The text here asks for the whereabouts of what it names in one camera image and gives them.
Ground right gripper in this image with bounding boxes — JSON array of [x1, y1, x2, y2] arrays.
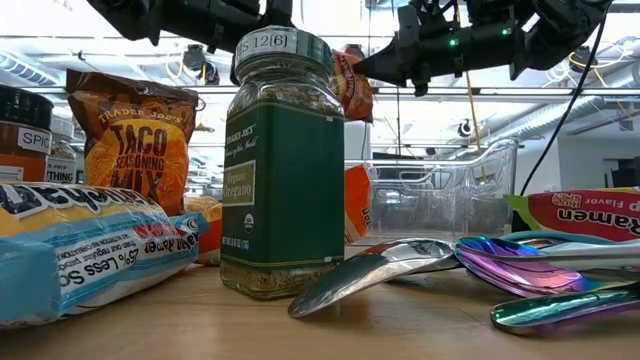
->
[[352, 4, 519, 97]]

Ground red orange ramen package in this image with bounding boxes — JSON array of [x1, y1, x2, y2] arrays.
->
[[329, 47, 375, 124]]

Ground orange ramen noodle package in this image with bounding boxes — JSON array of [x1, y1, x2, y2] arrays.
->
[[183, 164, 372, 266]]

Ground green label oregano jar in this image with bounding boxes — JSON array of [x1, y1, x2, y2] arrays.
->
[[219, 24, 346, 301]]

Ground clear plastic bin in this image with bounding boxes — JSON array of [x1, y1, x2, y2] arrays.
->
[[343, 138, 520, 246]]

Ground red green ramen package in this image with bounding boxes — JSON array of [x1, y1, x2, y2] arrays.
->
[[503, 187, 640, 244]]

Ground taco seasoning mix packet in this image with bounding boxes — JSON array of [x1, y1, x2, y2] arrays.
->
[[66, 68, 200, 217]]

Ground iridescent green spoon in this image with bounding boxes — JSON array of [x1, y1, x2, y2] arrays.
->
[[489, 288, 640, 336]]

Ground everything bagel seasoning jar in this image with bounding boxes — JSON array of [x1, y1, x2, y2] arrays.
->
[[45, 115, 79, 185]]

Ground blue ramen noodle package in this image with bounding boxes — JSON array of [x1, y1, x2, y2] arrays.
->
[[0, 180, 210, 329]]

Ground orange spice jar black lid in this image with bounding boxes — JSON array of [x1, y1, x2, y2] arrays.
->
[[0, 83, 55, 184]]

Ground iridescent purple spoon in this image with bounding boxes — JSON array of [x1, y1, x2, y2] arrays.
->
[[455, 248, 640, 300]]

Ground yellow cable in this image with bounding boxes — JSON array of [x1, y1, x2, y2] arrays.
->
[[454, 0, 487, 182]]

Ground silver ventilation duct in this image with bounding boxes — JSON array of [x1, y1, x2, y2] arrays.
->
[[0, 48, 62, 87], [487, 62, 640, 144]]

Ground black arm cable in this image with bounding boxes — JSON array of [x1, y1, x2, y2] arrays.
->
[[519, 12, 610, 197]]

